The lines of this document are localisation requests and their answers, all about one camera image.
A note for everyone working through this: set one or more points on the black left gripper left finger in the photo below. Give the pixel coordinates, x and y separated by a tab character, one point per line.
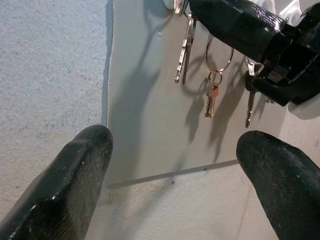
62	187

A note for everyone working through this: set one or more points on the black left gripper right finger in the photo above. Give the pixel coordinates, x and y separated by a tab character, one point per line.
282	180

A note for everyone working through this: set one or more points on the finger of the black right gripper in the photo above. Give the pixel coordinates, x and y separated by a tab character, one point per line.
272	92
237	27

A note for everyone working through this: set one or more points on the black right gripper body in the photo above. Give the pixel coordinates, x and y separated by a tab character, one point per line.
305	57

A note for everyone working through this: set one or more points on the small silver key bunch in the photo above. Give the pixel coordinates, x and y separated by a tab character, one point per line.
250	110

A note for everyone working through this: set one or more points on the long silver key pair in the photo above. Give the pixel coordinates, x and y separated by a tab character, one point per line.
185	57

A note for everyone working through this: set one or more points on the white plastic wall hook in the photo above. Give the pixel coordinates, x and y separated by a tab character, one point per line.
268	5
291	12

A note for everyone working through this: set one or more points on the grey wall panel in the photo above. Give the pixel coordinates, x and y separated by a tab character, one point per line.
150	100

